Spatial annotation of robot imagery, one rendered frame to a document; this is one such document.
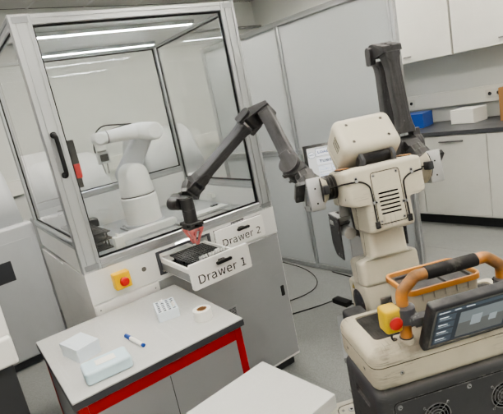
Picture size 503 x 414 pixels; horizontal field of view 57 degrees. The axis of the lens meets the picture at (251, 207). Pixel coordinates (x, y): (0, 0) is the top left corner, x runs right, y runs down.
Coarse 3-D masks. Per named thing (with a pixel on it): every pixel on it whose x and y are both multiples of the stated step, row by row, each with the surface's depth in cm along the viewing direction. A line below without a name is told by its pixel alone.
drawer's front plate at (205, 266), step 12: (228, 252) 195; (240, 252) 198; (192, 264) 186; (204, 264) 189; (216, 264) 192; (228, 264) 196; (240, 264) 199; (192, 276) 186; (228, 276) 196; (192, 288) 188
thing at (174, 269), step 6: (216, 246) 218; (222, 246) 214; (174, 252) 220; (162, 258) 214; (168, 258) 218; (162, 264) 214; (168, 264) 208; (174, 264) 202; (180, 264) 200; (168, 270) 210; (174, 270) 204; (180, 270) 199; (186, 270) 194; (180, 276) 200; (186, 276) 195
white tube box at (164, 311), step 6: (162, 300) 191; (168, 300) 189; (156, 306) 185; (162, 306) 184; (168, 306) 183; (174, 306) 182; (156, 312) 180; (162, 312) 179; (168, 312) 180; (174, 312) 180; (162, 318) 179; (168, 318) 180
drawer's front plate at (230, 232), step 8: (256, 216) 241; (232, 224) 235; (240, 224) 236; (248, 224) 239; (256, 224) 242; (216, 232) 228; (224, 232) 231; (232, 232) 233; (240, 232) 236; (256, 232) 242; (264, 232) 245; (216, 240) 229; (224, 240) 231; (232, 240) 234; (248, 240) 239
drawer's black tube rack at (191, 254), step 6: (192, 246) 220; (198, 246) 218; (204, 246) 217; (210, 246) 215; (180, 252) 215; (186, 252) 213; (192, 252) 211; (198, 252) 210; (204, 252) 208; (210, 252) 206; (174, 258) 214; (180, 258) 208; (186, 258) 205; (192, 258) 204; (198, 258) 202; (186, 264) 205
